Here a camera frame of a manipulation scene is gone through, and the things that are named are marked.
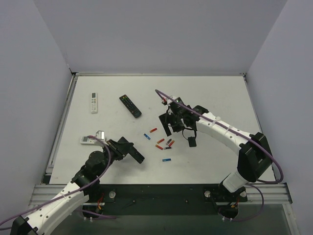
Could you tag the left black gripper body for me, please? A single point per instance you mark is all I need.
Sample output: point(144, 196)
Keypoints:
point(124, 147)

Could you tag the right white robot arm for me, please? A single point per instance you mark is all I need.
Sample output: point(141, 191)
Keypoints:
point(253, 150)

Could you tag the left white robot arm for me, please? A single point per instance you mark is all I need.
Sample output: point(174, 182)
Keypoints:
point(83, 186)

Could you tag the black TV remote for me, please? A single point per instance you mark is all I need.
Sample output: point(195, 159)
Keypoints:
point(130, 106)

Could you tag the white remote lying sideways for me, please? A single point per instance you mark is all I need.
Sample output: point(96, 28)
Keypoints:
point(88, 140)

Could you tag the white air conditioner remote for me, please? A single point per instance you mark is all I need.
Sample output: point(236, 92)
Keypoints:
point(94, 103)

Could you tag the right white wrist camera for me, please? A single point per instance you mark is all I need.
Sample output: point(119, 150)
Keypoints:
point(168, 101)

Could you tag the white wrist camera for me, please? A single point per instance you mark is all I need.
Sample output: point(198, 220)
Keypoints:
point(168, 101)
point(100, 135)

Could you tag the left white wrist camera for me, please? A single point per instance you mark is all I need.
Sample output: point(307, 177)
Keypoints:
point(100, 135)

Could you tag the aluminium frame rail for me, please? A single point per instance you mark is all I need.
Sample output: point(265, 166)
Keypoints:
point(273, 194)

